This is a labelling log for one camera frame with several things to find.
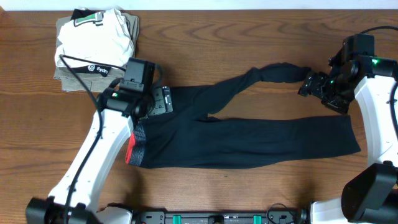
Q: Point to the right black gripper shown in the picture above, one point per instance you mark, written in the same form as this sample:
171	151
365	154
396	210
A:
313	84

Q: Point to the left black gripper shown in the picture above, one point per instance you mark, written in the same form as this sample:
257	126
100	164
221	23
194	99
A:
160	101

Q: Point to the black leggings with red waistband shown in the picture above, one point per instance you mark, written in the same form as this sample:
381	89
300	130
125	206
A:
191	137

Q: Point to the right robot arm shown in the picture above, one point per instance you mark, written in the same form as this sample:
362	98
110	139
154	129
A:
371	197

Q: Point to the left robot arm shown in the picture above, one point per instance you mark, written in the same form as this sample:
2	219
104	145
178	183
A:
75	198

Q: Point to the khaki folded garment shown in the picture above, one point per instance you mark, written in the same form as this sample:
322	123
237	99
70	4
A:
95	82

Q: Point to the white folded t-shirt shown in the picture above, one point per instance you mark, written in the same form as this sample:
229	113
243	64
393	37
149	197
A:
102	37

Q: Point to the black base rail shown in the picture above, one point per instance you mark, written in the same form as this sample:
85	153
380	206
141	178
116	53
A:
248	217

